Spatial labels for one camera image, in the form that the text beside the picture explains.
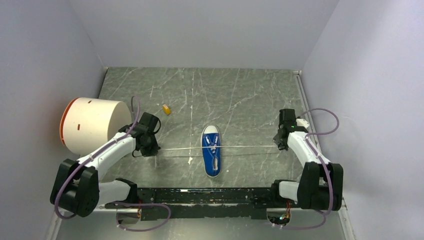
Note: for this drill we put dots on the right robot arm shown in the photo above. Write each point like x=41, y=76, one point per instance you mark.
x=320, y=186

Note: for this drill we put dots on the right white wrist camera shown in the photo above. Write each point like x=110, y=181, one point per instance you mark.
x=302, y=123

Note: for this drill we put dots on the blue canvas sneaker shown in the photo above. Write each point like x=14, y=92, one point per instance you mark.
x=211, y=150

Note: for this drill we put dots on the white orange cylindrical bucket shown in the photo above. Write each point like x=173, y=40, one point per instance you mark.
x=88, y=123

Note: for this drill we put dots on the white shoelace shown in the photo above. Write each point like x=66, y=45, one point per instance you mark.
x=189, y=148

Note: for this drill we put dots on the small yellow block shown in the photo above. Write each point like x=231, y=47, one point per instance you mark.
x=166, y=109

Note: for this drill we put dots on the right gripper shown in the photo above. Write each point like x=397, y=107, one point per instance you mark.
x=276, y=140

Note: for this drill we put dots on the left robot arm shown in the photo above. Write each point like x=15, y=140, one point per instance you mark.
x=77, y=189

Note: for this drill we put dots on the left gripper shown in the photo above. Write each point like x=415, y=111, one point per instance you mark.
x=152, y=151

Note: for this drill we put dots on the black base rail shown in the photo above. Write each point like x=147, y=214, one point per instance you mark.
x=198, y=203

